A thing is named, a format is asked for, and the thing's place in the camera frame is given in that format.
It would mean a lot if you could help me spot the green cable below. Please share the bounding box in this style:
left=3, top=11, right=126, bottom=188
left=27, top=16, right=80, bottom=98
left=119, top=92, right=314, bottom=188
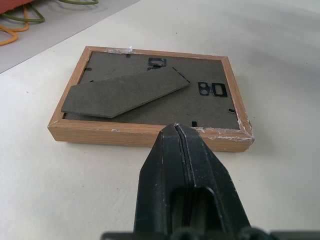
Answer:
left=0, top=0, right=100, bottom=25

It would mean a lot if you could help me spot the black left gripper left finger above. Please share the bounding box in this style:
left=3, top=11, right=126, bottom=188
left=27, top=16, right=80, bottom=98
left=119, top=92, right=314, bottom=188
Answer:
left=133, top=123, right=189, bottom=230

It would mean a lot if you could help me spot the wooden picture frame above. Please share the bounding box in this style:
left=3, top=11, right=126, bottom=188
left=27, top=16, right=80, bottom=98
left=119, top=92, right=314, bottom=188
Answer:
left=46, top=45, right=255, bottom=153

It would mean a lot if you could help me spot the red-orange furniture piece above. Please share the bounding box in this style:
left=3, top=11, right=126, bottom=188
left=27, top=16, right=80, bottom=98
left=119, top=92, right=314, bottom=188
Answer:
left=0, top=0, right=34, bottom=16

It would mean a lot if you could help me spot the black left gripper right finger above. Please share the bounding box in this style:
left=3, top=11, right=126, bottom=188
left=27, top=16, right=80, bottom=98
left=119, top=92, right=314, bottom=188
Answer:
left=176, top=123, right=243, bottom=230

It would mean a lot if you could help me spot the orange cable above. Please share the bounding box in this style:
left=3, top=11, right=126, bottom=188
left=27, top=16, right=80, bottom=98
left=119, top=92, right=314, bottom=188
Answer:
left=0, top=5, right=29, bottom=47

